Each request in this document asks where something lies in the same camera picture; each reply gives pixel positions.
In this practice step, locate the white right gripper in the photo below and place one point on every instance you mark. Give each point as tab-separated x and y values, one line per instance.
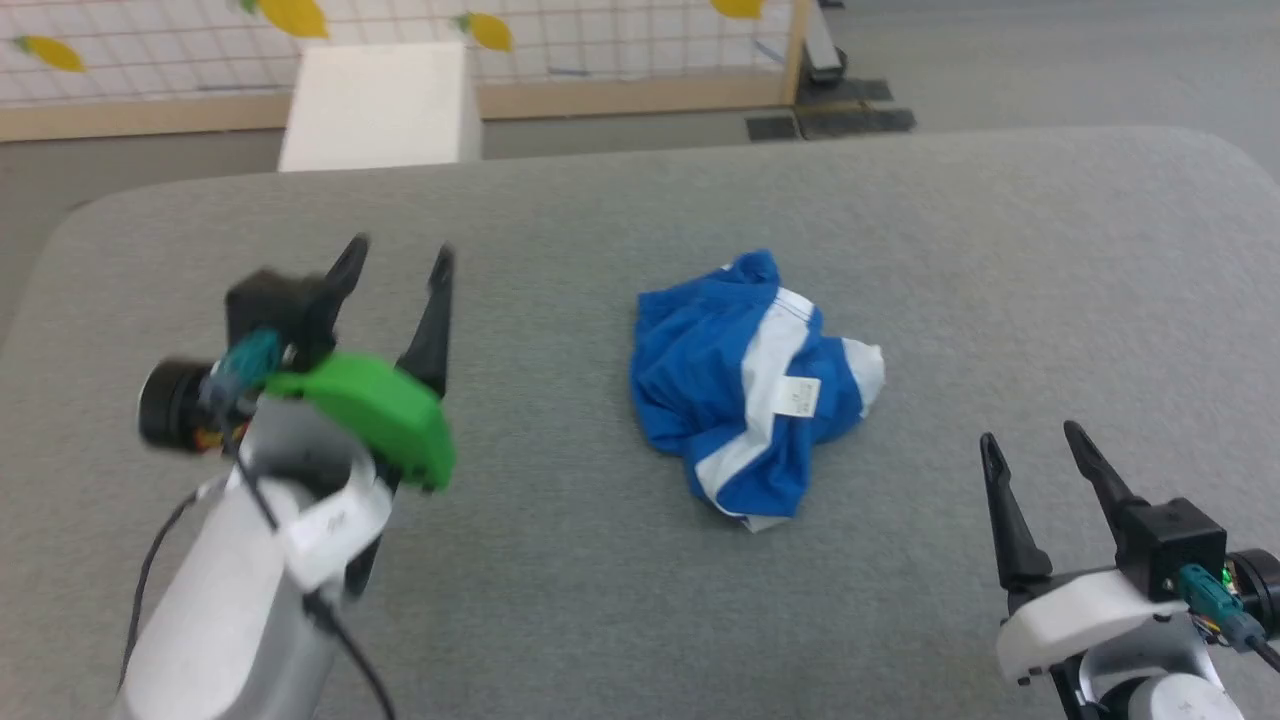
1080	610

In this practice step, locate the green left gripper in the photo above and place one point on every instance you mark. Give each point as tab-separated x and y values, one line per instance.
385	410

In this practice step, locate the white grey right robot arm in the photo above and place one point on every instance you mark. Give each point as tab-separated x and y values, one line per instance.
1170	695

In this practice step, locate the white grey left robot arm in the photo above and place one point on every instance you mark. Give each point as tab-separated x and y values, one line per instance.
225	620

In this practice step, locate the blue white garment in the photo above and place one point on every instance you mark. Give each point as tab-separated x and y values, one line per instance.
700	380

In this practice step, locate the lemon print grid panel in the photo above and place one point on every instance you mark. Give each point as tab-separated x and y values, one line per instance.
150	50

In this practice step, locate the small black floor mat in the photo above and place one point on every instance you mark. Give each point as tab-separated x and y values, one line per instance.
771	128

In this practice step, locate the grey black floor device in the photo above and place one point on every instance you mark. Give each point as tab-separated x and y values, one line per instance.
822	45

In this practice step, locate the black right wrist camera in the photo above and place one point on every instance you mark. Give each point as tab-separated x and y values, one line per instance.
1170	545

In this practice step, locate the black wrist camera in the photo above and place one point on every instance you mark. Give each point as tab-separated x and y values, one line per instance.
1170	545
175	405

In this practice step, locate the white box pedestal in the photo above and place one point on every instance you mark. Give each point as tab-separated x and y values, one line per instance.
385	105

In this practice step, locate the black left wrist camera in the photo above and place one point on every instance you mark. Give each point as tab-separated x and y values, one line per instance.
175	405

